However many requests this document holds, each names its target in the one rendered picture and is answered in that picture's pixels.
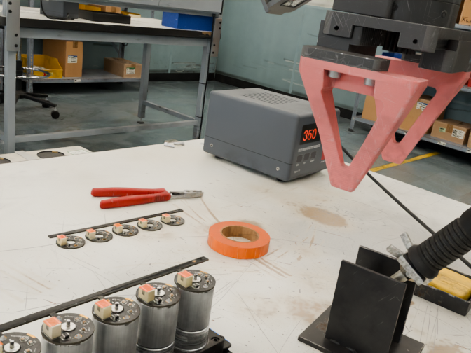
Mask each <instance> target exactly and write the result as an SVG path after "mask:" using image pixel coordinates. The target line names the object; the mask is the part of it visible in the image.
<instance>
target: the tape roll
mask: <svg viewBox="0 0 471 353"><path fill-rule="evenodd" d="M228 237H242V238H245V239H248V240H250V241H249V242H240V241H235V240H232V239H229V238H228ZM270 240H271V238H270V235H269V234H268V233H267V232H266V231H265V230H264V229H262V228H260V227H258V226H255V225H252V224H250V223H244V222H239V221H222V222H219V223H216V224H214V225H212V226H211V227H210V229H209V233H208V238H207V243H208V245H209V246H210V248H211V249H213V250H214V251H215V252H217V253H219V254H221V255H224V256H228V257H231V258H236V259H253V258H259V257H262V256H264V255H266V254H267V253H268V248H269V244H270Z"/></svg>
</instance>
